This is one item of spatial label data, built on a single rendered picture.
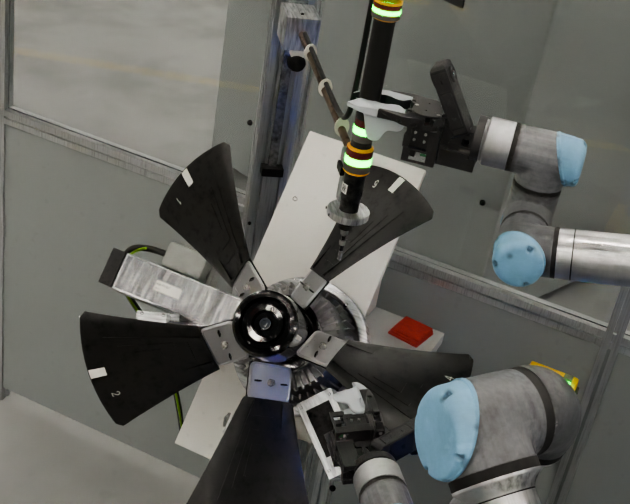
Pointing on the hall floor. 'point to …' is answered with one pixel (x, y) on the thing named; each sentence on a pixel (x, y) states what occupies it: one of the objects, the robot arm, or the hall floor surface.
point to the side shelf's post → (321, 487)
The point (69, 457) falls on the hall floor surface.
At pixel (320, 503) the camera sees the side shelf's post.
